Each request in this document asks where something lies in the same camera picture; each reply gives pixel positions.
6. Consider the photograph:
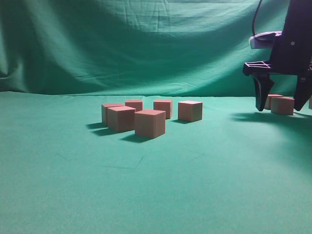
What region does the red cube row end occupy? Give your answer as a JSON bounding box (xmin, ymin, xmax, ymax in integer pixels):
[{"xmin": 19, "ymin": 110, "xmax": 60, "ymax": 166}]
[{"xmin": 264, "ymin": 94, "xmax": 283, "ymax": 110}]

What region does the red cube placed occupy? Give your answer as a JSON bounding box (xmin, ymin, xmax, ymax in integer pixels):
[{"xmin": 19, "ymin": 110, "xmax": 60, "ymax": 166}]
[
  {"xmin": 178, "ymin": 100, "xmax": 203, "ymax": 122},
  {"xmin": 125, "ymin": 99, "xmax": 143, "ymax": 112},
  {"xmin": 107, "ymin": 106, "xmax": 136, "ymax": 132},
  {"xmin": 153, "ymin": 99, "xmax": 173, "ymax": 119}
]

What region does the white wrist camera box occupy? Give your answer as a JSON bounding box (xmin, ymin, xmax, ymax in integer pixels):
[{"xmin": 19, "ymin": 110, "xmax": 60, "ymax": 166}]
[{"xmin": 249, "ymin": 31, "xmax": 282, "ymax": 49}]

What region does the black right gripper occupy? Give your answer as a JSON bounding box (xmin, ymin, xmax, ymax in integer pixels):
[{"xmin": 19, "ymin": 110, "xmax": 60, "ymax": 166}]
[{"xmin": 243, "ymin": 0, "xmax": 312, "ymax": 111}]

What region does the black camera cable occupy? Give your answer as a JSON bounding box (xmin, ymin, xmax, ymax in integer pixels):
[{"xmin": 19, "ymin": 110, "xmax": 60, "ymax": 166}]
[{"xmin": 252, "ymin": 0, "xmax": 264, "ymax": 36}]

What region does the red cube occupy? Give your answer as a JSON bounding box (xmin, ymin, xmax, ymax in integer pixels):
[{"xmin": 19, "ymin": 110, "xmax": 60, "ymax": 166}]
[
  {"xmin": 101, "ymin": 103, "xmax": 124, "ymax": 126},
  {"xmin": 271, "ymin": 97, "xmax": 294, "ymax": 115},
  {"xmin": 135, "ymin": 109, "xmax": 166, "ymax": 138}
]

